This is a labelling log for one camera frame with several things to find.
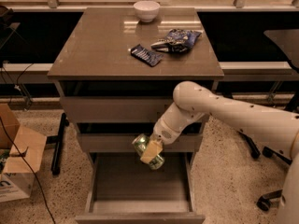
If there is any black right table leg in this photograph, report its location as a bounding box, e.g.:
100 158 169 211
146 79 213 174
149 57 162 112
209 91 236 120
240 133 261 159

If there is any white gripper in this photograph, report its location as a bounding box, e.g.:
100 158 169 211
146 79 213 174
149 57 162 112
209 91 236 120
140 118 182 164

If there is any small blue snack packet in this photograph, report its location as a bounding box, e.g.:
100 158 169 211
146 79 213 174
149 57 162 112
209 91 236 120
130 44 163 67

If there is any grey top drawer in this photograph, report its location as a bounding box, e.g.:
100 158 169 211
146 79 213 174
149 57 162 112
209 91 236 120
57 79 179 123

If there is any black left table leg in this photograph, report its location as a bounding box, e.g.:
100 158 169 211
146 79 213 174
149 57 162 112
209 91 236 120
46 113 69 175

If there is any grey drawer cabinet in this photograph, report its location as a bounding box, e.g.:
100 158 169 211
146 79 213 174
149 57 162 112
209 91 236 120
48 7 223 155

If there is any blue crumpled chip bag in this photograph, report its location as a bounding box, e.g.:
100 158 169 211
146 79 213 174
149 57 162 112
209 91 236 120
150 29 202 53

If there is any black office chair base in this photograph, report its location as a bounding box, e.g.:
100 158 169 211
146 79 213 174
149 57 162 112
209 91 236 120
256 147 292 212

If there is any grey middle drawer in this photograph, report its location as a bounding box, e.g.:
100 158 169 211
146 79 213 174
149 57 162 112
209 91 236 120
78 122 203 152

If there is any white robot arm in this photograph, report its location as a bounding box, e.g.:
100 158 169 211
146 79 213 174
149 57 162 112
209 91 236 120
141 81 299 224

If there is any cardboard box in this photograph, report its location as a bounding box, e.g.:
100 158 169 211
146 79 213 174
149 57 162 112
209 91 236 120
0 104 47 203

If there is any black table leg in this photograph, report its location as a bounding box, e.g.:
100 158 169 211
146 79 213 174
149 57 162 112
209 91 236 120
240 133 261 159
46 113 69 175

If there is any white ceramic bowl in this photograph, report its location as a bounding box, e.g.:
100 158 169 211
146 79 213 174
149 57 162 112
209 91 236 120
134 1 160 22

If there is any black cable on floor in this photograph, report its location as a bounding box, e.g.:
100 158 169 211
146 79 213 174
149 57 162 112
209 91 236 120
0 117 57 224

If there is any grey open bottom drawer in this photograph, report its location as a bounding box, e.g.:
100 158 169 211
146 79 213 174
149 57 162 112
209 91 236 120
76 153 206 224

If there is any green soda can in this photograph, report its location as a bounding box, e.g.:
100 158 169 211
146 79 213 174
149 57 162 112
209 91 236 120
132 133 164 170

